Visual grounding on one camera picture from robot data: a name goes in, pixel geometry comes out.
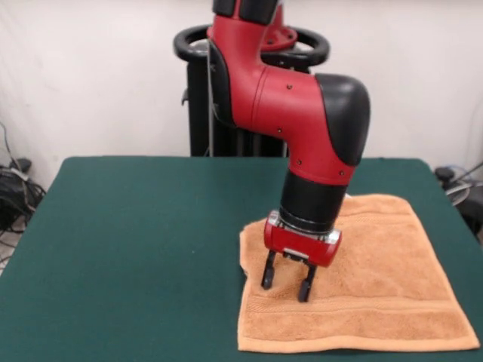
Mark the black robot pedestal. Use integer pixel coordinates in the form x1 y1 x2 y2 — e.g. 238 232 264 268
173 24 331 158

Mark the orange terry towel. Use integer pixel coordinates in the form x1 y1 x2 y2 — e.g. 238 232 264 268
236 193 480 354

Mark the dark green table cloth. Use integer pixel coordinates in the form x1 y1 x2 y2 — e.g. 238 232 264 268
0 156 483 362

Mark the black cable tangle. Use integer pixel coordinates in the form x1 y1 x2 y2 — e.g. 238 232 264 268
0 120 47 265
433 105 483 242

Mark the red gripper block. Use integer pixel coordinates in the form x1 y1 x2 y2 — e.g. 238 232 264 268
260 216 343 304

